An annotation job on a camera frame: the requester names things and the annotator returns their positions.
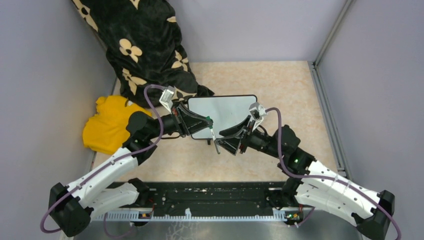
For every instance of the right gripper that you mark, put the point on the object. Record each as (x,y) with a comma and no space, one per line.
(231,143)

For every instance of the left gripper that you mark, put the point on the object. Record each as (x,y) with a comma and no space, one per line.
(187,121)

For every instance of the green white marker pen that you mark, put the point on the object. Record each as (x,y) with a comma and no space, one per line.
(211,128)

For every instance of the white whiteboard black frame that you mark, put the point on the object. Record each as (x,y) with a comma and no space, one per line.
(225,111)

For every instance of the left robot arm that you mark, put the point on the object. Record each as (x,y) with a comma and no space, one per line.
(73,206)

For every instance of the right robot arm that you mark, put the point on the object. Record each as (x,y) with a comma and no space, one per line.
(311,182)

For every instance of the yellow cloth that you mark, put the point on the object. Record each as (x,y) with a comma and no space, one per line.
(105,132)

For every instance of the black floral blanket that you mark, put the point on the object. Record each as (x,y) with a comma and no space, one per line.
(144,47)

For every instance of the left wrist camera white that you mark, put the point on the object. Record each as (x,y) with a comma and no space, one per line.
(166,99)

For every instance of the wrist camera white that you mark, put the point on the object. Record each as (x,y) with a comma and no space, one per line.
(258,113)
(166,99)

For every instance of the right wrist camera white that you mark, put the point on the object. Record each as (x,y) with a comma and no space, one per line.
(258,113)

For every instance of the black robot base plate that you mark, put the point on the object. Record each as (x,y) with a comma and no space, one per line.
(216,199)

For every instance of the white slotted cable duct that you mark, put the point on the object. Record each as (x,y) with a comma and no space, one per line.
(138,216)

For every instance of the aluminium frame rail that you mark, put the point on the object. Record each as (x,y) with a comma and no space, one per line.
(342,167)

